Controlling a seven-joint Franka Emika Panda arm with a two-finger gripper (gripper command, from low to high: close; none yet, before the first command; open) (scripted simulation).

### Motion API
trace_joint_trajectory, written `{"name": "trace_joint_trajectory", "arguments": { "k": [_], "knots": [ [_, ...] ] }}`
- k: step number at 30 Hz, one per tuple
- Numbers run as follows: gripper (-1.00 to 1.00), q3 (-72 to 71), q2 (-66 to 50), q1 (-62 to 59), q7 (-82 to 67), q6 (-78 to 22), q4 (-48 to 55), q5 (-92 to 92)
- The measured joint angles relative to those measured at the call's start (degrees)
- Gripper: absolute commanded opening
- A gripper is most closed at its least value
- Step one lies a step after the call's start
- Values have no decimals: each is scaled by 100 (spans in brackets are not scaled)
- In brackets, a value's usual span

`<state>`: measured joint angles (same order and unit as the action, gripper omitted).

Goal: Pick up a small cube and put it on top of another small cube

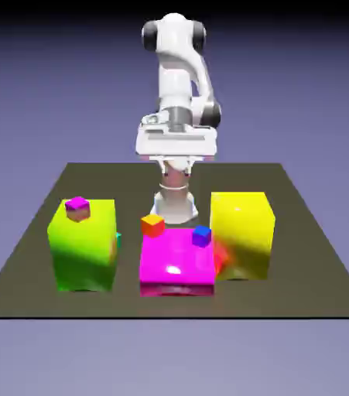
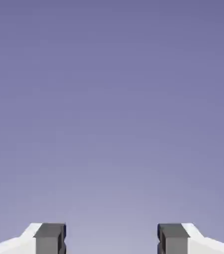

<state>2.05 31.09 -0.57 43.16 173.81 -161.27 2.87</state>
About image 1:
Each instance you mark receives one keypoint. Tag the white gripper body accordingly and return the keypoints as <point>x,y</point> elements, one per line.
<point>177,145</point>

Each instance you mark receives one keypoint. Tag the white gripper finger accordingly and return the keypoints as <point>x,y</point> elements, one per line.
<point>188,169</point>
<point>164,168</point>

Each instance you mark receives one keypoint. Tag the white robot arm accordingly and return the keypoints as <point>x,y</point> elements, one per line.
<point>174,49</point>

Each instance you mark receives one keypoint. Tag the small orange cube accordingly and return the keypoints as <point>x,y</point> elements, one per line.
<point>152,225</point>

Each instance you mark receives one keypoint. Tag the small blue cube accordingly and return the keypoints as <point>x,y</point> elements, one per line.
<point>201,235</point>

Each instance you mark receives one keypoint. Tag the small teal cube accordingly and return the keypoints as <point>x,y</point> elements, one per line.
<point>118,240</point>

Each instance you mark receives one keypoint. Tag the small red cube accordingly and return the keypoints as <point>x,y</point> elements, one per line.
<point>219,258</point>

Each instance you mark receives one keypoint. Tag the small magenta cube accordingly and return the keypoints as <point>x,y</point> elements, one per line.
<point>77,208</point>

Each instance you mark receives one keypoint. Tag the large yellow box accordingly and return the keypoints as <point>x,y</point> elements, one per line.
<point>242,229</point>

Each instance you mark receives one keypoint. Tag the large magenta box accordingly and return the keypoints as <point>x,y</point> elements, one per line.
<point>177,260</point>

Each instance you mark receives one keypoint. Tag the large green box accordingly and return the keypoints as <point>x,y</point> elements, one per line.
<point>81,247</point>

